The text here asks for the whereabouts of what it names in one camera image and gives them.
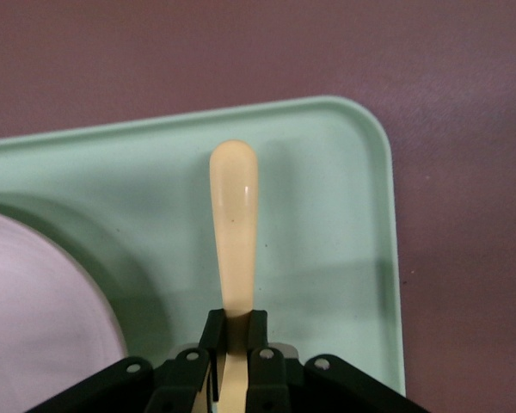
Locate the light green rectangular tray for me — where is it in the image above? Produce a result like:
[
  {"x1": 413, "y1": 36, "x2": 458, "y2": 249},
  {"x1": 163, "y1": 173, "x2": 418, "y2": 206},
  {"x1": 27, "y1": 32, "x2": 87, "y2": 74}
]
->
[{"x1": 0, "y1": 95, "x2": 409, "y2": 413}]

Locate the yellow plastic fork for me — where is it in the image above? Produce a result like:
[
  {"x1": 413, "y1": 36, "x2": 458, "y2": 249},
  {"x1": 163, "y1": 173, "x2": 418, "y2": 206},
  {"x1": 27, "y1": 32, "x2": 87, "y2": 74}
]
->
[{"x1": 208, "y1": 139, "x2": 260, "y2": 413}]

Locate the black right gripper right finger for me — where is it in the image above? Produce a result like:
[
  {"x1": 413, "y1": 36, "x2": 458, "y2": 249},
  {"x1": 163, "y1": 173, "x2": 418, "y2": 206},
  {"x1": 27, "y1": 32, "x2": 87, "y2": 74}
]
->
[{"x1": 244, "y1": 308, "x2": 431, "y2": 413}]

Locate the brown table cloth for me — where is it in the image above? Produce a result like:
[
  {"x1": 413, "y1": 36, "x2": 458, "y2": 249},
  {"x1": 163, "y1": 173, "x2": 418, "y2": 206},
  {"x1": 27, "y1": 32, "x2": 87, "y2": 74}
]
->
[{"x1": 0, "y1": 0, "x2": 516, "y2": 413}]

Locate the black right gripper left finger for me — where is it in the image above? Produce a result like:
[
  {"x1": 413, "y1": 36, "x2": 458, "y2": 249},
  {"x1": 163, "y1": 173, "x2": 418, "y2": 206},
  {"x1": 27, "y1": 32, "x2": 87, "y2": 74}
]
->
[{"x1": 29, "y1": 308, "x2": 229, "y2": 413}]

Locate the round beige plate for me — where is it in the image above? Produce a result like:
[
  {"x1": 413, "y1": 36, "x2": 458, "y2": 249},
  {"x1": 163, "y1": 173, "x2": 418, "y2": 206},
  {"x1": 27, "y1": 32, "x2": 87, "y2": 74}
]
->
[{"x1": 0, "y1": 207, "x2": 129, "y2": 413}]

